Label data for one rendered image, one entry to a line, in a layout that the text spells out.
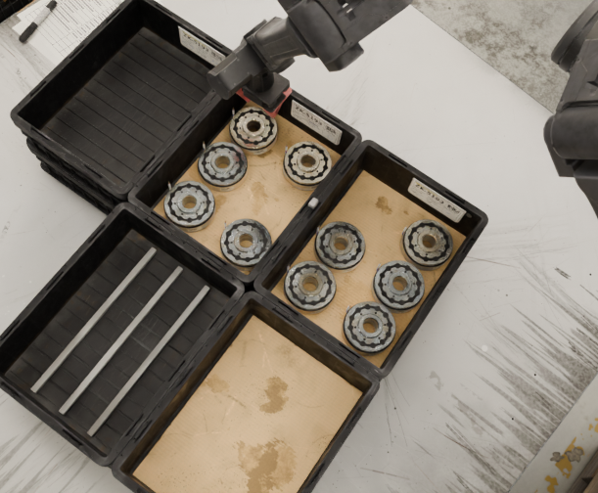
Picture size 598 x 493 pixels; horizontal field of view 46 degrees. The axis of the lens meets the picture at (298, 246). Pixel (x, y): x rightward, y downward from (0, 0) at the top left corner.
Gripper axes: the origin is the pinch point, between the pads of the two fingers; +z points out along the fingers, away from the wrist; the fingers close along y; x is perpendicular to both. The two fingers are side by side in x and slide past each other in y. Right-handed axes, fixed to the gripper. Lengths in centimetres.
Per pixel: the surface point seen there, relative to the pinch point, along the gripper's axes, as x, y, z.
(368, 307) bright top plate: -19.0, 40.2, 10.8
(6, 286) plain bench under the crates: -58, -26, 21
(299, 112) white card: 6.4, 4.6, 6.3
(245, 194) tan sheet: -13.7, 5.3, 11.7
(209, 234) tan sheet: -25.2, 5.2, 11.3
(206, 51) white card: 5.9, -20.0, 4.6
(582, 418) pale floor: 18, 106, 102
